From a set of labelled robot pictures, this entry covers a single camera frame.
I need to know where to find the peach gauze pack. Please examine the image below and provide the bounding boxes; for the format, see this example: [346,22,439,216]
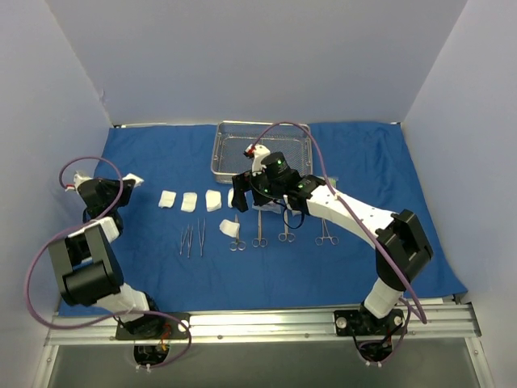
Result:
[252,201,283,214]

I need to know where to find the white gauze pad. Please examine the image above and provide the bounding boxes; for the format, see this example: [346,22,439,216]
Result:
[180,192,198,213]
[219,219,240,238]
[158,190,177,209]
[123,173,145,188]

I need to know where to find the straight steel scissors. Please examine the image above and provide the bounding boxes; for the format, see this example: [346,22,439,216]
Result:
[252,210,267,248]

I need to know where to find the white gauze roll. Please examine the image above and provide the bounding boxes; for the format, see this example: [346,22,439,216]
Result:
[227,188,234,208]
[205,189,222,213]

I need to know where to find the steel mesh instrument tray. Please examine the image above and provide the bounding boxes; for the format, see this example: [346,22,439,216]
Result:
[211,120,313,184]

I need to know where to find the cream gauze pack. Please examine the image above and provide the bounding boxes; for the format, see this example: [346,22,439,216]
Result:
[328,176,338,188]

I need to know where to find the steel surgical scissors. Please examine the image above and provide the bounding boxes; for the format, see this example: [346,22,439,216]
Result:
[278,225,296,243]

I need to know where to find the steel hemostat clamp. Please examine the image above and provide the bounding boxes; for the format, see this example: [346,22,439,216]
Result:
[315,218,339,246]

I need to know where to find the white gauze pad front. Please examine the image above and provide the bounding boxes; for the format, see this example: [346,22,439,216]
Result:
[180,192,198,213]

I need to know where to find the steel tweezers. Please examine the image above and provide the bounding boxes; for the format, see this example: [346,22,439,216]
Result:
[179,229,188,255]
[186,225,193,259]
[197,218,206,257]

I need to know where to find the blue surgical drape cloth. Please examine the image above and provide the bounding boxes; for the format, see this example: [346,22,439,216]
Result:
[95,122,465,312]

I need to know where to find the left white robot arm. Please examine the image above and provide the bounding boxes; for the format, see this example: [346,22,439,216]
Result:
[48,172,165,339]

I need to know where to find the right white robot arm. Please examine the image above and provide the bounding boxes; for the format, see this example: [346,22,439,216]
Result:
[232,145,433,334]

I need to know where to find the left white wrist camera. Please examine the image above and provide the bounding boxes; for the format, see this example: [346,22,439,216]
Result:
[65,171,91,192]

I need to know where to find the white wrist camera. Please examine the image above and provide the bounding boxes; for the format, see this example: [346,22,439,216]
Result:
[65,171,91,192]
[244,144,271,173]

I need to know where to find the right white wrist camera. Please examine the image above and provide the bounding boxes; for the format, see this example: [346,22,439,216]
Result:
[244,144,271,173]

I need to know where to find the black wrist loop cable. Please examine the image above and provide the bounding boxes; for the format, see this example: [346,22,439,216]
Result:
[282,204,306,230]

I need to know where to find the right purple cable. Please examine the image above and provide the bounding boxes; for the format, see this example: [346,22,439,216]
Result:
[244,121,428,367]

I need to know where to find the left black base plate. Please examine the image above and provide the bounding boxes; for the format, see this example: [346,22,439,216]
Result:
[115,312,191,340]

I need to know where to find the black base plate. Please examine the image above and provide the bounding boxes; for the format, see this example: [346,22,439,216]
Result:
[115,312,191,340]
[333,308,405,337]

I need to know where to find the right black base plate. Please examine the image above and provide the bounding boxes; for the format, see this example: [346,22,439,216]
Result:
[333,308,405,337]

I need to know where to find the aluminium front rail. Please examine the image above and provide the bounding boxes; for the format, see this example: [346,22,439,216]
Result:
[45,304,481,345]

